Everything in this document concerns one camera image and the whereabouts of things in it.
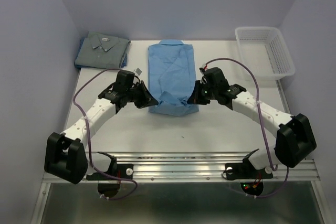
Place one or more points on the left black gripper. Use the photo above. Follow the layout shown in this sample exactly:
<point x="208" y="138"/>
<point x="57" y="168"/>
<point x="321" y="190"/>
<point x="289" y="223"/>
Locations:
<point x="147" y="99"/>

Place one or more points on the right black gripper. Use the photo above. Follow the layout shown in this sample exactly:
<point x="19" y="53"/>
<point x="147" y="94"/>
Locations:
<point x="195" y="97"/>

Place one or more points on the light blue long sleeve shirt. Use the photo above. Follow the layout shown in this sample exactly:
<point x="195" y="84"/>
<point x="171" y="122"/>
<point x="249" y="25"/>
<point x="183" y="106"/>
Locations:
<point x="172" y="77"/>

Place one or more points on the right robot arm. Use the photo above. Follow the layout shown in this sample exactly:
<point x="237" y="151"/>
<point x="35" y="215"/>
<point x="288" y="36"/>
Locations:
<point x="294" y="138"/>

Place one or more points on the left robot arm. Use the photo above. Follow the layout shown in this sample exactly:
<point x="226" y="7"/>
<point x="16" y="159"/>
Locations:
<point x="69" y="153"/>

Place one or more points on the folded blue shirt underneath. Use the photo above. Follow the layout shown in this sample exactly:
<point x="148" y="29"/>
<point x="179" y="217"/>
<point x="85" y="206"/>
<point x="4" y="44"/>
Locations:
<point x="125" y="60"/>

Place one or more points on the folded grey shirt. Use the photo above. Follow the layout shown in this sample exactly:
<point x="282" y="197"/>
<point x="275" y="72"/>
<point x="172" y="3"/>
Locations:
<point x="102" y="51"/>

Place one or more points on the white plastic basket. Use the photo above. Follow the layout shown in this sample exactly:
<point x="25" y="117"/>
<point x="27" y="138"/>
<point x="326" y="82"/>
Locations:
<point x="264" y="51"/>

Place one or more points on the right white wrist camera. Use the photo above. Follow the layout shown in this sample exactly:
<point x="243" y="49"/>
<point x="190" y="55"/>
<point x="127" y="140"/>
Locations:
<point x="203" y="69"/>

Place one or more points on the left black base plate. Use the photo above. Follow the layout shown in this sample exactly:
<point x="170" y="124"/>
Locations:
<point x="124" y="171"/>

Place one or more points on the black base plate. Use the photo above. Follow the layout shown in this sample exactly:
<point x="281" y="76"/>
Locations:
<point x="244" y="171"/>
<point x="124" y="171"/>

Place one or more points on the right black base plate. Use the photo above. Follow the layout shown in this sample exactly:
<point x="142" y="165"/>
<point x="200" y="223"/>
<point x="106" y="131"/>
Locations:
<point x="244" y="171"/>

